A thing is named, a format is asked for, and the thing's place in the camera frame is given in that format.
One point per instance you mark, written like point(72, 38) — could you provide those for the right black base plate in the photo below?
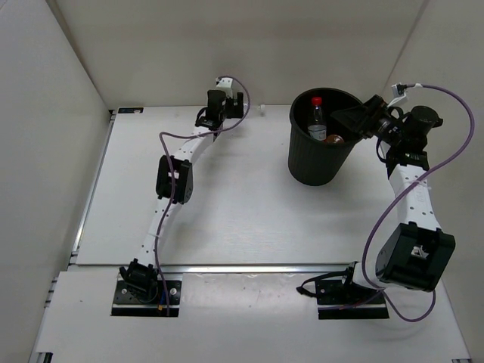
point(337, 301)

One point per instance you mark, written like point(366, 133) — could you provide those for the small dark label sticker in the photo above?
point(130, 110)

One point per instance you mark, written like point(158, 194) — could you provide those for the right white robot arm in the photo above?
point(418, 251)

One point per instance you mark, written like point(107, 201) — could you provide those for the black plastic waste bin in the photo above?
point(313, 162)

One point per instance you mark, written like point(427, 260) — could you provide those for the clear bottle red label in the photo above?
point(317, 126)

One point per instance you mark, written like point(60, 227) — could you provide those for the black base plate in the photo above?
point(337, 301)
point(127, 303)

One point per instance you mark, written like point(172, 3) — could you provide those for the aluminium rail front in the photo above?
point(253, 269)

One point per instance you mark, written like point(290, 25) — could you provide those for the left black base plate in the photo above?
point(127, 303)

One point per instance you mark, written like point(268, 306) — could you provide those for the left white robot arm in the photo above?
point(174, 187)

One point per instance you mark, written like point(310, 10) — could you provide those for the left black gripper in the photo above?
point(235, 111)

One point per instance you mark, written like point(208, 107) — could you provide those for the orange juice bottle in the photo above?
point(334, 139)

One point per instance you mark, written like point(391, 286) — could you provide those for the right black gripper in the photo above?
point(365, 119)

